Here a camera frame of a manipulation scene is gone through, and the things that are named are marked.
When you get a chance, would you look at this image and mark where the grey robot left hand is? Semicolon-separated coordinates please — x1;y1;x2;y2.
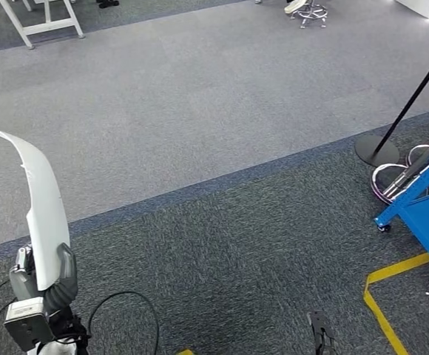
8;242;79;314

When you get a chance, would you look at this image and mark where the white curved plastic car part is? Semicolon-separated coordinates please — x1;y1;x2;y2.
0;127;71;292

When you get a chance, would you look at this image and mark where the chrome stool base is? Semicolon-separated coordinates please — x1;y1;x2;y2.
284;0;329;30

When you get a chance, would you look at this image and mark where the black stanchion pole with base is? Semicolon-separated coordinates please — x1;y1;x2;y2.
354;38;429;169

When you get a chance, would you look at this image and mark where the yellow floor tape square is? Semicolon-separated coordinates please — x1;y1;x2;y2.
363;252;429;355

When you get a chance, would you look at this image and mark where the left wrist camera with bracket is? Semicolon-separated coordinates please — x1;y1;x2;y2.
3;296;76;353

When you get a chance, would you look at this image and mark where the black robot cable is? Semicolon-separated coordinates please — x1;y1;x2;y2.
87;291;160;355

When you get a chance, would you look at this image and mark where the white table frame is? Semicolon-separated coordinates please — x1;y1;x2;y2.
0;0;87;51

